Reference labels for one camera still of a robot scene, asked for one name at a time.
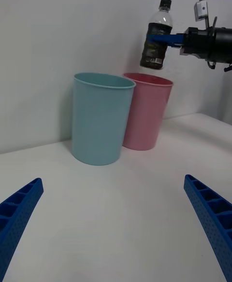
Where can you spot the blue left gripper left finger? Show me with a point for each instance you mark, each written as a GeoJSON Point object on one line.
{"type": "Point", "coordinates": [17, 221]}

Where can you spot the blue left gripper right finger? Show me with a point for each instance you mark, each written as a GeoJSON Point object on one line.
{"type": "Point", "coordinates": [212, 219]}

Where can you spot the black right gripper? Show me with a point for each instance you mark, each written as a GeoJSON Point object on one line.
{"type": "Point", "coordinates": [197, 41]}

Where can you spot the dark plastic bottle black cap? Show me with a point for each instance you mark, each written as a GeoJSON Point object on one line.
{"type": "Point", "coordinates": [157, 28]}

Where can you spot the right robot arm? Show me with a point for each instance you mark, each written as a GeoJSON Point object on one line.
{"type": "Point", "coordinates": [223, 44]}

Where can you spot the pink plastic bin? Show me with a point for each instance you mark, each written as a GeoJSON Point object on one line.
{"type": "Point", "coordinates": [148, 115]}

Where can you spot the pale blue plastic bin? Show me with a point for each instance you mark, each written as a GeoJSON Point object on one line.
{"type": "Point", "coordinates": [99, 122]}

